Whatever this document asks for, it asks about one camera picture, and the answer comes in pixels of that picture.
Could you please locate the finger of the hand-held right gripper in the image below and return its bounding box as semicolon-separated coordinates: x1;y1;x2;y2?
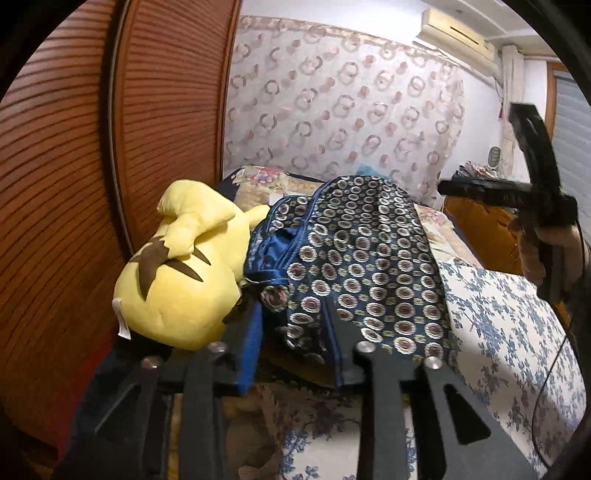
508;103;563;195
438;179;552;209

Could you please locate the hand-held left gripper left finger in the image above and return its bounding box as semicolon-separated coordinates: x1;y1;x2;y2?
51;300;264;480

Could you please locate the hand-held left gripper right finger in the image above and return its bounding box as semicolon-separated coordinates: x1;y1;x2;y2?
323;304;539;480

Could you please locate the navy circle-patterned satin garment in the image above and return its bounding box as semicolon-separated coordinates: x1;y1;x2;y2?
242;174;456;389

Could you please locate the person's right hand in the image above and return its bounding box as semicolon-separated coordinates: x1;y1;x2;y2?
517;220;591;288

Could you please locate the stack of magazines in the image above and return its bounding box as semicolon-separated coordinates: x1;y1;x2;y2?
455;161;500;182

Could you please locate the wooden sideboard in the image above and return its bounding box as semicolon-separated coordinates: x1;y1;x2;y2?
443;193;528;276

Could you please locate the grey window blind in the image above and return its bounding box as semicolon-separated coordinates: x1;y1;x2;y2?
551;71;591;195

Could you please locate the tied beige drape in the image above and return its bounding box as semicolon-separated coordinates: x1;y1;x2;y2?
500;44;526;172

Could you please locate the yellow plush toy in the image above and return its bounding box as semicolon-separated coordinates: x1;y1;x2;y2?
112;180;271;350

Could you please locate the white blue-flowered bed sheet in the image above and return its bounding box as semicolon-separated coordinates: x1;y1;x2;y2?
256;261;588;480

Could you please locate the sheer circle-patterned curtain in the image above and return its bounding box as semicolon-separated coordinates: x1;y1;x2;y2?
223;15;466;205

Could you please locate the wooden louvered wardrobe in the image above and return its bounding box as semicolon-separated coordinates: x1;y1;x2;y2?
0;0;244;455

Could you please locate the beige wall air conditioner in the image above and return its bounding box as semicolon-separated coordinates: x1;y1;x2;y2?
414;7;502;77

